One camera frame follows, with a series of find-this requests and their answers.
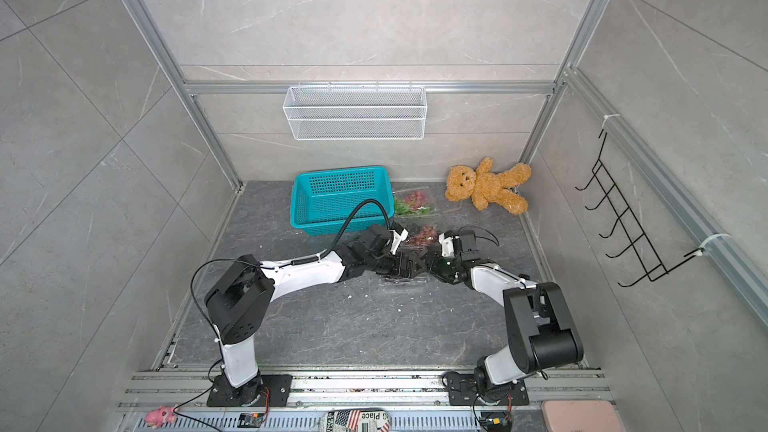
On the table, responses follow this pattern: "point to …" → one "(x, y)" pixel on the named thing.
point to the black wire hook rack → (650, 262)
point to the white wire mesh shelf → (355, 113)
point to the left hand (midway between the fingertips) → (421, 264)
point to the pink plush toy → (157, 418)
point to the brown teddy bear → (485, 187)
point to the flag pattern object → (356, 420)
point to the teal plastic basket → (323, 201)
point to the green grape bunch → (402, 208)
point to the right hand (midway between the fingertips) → (424, 264)
